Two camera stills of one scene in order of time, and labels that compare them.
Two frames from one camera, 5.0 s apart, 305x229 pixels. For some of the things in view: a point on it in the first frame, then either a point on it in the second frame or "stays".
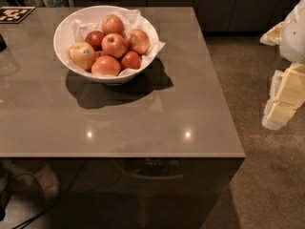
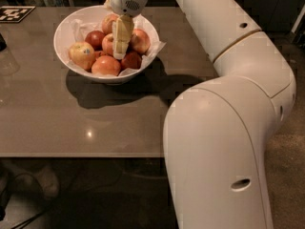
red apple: x=113 y=45 stays
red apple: x=131 y=60 stays
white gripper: x=294 y=37 to x=127 y=2
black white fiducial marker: x=13 y=14 stays
